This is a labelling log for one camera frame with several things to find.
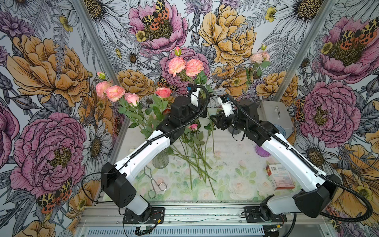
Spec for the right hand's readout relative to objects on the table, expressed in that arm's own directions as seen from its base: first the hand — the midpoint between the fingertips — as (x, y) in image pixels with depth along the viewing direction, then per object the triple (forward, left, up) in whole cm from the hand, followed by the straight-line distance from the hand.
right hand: (214, 118), depth 73 cm
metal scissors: (-20, +29, -32) cm, 48 cm away
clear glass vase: (-8, +30, -26) cm, 40 cm away
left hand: (+4, +3, +6) cm, 8 cm away
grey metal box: (+19, -44, -18) cm, 51 cm away
